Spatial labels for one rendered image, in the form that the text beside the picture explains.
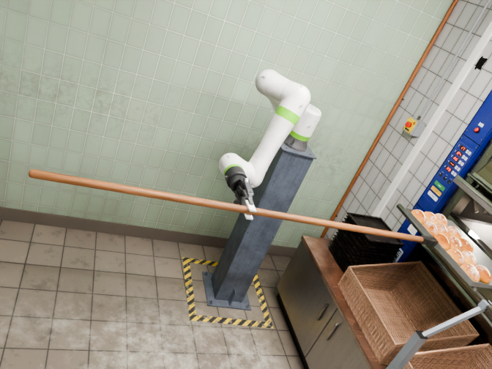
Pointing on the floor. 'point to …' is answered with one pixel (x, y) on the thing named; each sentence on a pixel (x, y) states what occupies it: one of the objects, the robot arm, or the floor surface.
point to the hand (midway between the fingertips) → (249, 209)
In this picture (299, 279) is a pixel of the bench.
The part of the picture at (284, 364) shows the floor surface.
